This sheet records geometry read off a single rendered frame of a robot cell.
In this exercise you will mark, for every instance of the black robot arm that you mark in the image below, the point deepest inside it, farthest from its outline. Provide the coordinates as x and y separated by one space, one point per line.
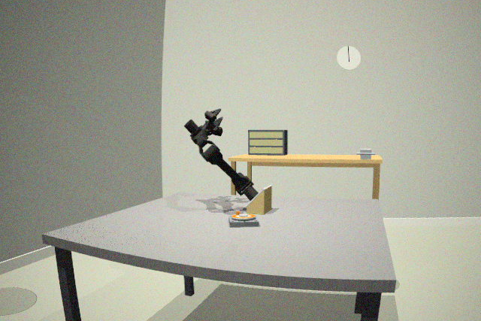
214 157

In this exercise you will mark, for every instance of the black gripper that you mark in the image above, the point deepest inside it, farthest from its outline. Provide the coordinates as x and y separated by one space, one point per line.
211 116

